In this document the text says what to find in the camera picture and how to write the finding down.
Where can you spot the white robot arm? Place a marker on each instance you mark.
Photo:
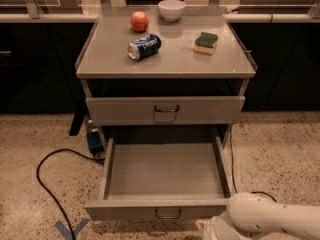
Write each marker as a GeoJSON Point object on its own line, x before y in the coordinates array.
{"type": "Point", "coordinates": [249, 216]}

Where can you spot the grey drawer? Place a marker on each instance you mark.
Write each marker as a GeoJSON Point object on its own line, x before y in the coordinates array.
{"type": "Point", "coordinates": [183, 110]}
{"type": "Point", "coordinates": [162, 182]}

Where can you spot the blue Pepsi can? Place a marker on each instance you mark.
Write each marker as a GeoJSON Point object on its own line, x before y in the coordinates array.
{"type": "Point", "coordinates": [144, 47]}

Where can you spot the orange round fruit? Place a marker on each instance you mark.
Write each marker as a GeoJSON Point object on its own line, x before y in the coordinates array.
{"type": "Point", "coordinates": [139, 21]}

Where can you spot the dark lower counter cabinets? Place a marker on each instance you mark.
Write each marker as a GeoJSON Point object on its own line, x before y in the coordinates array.
{"type": "Point", "coordinates": [37, 66]}

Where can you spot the grey drawer cabinet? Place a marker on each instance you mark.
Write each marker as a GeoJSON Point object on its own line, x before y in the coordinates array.
{"type": "Point", "coordinates": [106, 70]}

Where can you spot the white bowl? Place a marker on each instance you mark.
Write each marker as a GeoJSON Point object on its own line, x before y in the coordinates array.
{"type": "Point", "coordinates": [171, 10]}

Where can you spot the blue power adapter box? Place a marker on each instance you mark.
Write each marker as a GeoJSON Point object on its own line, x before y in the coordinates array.
{"type": "Point", "coordinates": [95, 145]}

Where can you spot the grey top drawer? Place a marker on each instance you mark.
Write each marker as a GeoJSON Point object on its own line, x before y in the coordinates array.
{"type": "Point", "coordinates": [183, 110]}

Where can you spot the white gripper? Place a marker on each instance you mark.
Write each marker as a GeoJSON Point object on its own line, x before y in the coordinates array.
{"type": "Point", "coordinates": [216, 230]}

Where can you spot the green yellow sponge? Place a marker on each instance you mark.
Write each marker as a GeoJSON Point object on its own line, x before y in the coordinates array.
{"type": "Point", "coordinates": [206, 43]}

